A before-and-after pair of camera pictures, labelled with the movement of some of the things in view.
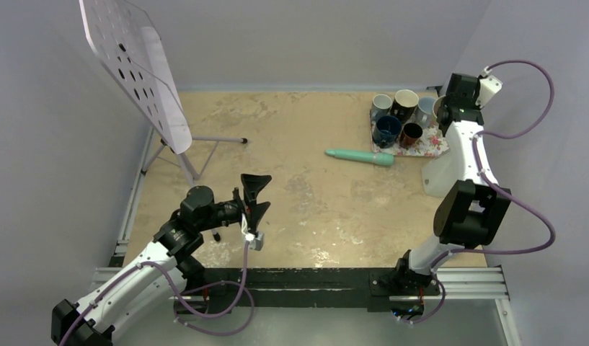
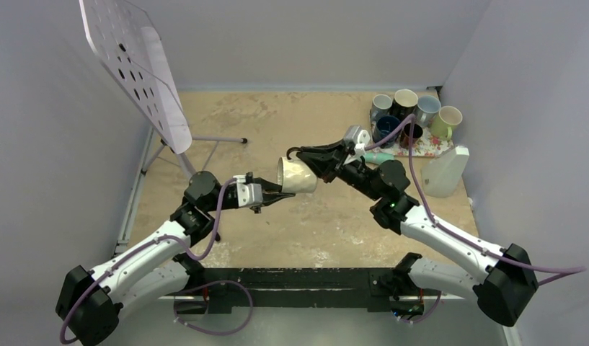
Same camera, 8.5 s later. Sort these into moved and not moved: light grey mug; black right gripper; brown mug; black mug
Moved: black right gripper
Not moved: black mug; brown mug; light grey mug
